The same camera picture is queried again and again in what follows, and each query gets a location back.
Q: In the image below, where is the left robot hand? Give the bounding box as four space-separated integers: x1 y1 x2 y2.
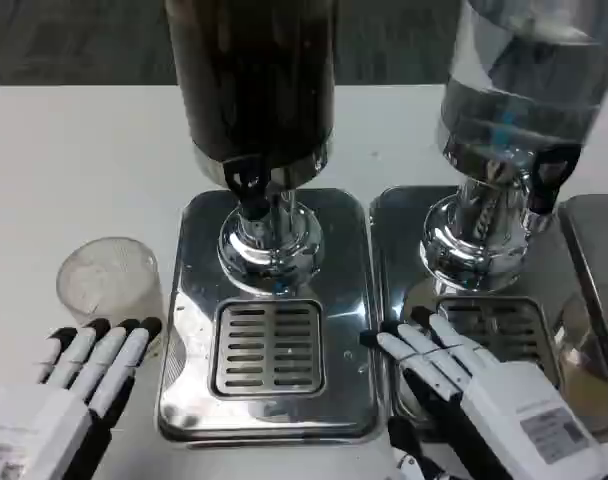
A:
0 316 164 480

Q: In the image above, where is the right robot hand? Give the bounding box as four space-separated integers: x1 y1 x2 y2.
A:
358 305 608 480

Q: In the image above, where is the clear ribbed glass cup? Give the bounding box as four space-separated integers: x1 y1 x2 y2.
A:
56 237 164 332

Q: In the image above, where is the steel slotted drip grid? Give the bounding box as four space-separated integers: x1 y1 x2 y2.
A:
435 296 556 389
209 298 328 399

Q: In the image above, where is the steel dispenser base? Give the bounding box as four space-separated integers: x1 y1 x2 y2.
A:
556 193 608 442

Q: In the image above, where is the black tap lever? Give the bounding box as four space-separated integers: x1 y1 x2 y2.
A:
222 154 273 221
527 144 583 216

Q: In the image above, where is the clear water drink dispenser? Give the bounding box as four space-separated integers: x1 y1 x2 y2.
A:
368 0 608 442

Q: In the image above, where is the dark coffee drink dispenser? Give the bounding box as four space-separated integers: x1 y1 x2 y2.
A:
156 0 393 444

